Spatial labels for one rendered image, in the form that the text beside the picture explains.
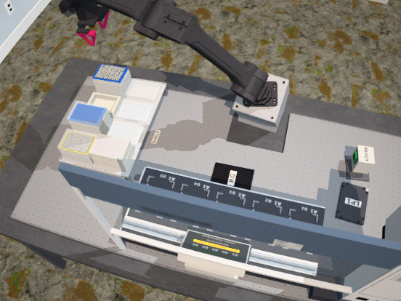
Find white ready button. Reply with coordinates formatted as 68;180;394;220
345;145;375;182

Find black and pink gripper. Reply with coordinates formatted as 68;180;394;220
76;3;110;46

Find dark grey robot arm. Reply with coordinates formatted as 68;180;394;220
59;0;278;107

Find black rectangular pad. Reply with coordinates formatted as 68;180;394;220
211;162;254;190

